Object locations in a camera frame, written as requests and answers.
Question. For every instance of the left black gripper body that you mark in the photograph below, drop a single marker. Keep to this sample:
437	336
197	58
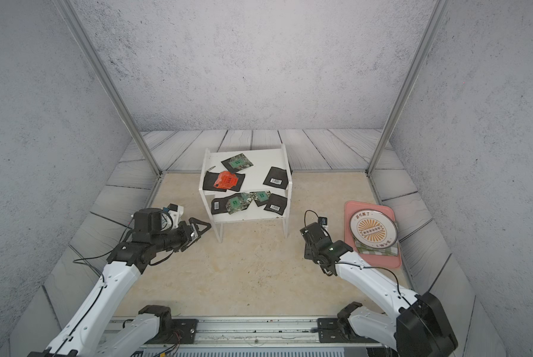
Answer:
178	238

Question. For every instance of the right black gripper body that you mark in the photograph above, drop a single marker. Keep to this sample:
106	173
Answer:
309	253

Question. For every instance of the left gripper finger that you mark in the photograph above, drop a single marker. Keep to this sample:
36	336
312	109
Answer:
196	223
199	232

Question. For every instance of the small green tea bag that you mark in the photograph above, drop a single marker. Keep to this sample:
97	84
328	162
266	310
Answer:
261	197

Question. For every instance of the green tea bag top shelf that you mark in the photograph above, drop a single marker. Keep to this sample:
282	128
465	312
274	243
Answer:
237	163

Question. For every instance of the black barcode tea bag top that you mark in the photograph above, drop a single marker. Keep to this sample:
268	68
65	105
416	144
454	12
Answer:
277	178

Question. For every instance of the black barcode tea bag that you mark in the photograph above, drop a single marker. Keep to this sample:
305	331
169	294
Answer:
220	205
277	178
276	204

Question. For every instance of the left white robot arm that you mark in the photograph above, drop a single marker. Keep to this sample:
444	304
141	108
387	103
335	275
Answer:
154	230

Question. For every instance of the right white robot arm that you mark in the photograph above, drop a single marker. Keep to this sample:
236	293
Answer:
382	299

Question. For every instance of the black barcode tea bag lower left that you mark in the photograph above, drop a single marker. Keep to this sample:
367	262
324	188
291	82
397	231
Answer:
220	205

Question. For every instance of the green crumpled tea bag lower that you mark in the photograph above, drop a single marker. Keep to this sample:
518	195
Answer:
238	202

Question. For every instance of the white two-tier shelf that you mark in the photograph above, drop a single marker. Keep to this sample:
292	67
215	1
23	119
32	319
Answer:
263	161

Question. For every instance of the black barcode tea bag lower right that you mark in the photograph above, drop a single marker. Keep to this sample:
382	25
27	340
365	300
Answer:
276	204

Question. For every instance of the round patterned plate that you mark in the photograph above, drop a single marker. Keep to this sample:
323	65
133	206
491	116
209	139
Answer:
373	229

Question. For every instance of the checkered cloth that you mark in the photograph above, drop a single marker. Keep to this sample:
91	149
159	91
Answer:
392	251

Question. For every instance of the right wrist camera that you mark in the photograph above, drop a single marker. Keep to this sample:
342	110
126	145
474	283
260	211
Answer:
323	221

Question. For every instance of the metal base rail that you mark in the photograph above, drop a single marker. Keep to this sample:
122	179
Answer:
251	336

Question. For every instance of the left metal frame post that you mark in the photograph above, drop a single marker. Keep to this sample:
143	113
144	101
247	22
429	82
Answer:
70	17

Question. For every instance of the metal frame post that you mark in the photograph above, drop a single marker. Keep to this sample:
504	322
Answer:
409	81
70	17

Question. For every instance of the right metal frame post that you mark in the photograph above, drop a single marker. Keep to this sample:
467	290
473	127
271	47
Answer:
409	81

